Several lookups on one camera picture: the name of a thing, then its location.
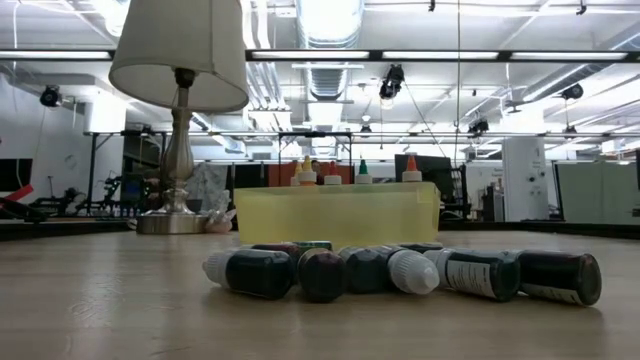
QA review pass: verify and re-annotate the large red food coloring bottle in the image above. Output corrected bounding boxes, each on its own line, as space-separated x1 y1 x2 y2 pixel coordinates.
323 160 343 186

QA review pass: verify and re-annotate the large yellow food coloring bottle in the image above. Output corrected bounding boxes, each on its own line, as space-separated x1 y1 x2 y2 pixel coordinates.
297 154 318 187

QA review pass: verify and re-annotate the small maroon coloring bottle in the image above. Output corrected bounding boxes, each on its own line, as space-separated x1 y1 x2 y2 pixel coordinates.
249 242 302 266

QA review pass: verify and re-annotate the small dark red coloring bottle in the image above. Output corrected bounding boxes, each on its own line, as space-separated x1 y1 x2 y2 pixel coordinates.
509 249 603 307

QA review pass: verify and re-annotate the yellow translucent plastic tray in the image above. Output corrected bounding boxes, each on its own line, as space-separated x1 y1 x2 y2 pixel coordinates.
233 181 442 250

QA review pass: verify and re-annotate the crumpled clear plastic wrap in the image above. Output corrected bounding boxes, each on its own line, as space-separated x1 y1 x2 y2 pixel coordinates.
202 207 237 235

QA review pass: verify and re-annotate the grey draped cover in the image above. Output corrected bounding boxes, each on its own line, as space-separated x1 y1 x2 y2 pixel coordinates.
187 162 231 214

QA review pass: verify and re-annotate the white-shaded silver table lamp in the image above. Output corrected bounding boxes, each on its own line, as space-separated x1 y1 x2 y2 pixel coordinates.
108 0 250 236

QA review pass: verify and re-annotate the white pillar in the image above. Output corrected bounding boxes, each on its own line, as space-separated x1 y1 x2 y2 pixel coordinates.
502 137 550 223

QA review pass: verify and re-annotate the grey-green room partition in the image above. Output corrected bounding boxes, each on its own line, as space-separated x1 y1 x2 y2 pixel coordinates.
553 160 640 225

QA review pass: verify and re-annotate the red bar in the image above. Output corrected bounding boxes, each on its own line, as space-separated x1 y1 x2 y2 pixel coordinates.
0 183 34 204

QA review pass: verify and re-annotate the black overhead camera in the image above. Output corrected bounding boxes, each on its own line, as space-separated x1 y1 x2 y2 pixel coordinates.
378 63 406 101

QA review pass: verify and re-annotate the black wall screen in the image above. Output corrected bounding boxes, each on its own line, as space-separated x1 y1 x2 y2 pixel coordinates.
0 158 34 192

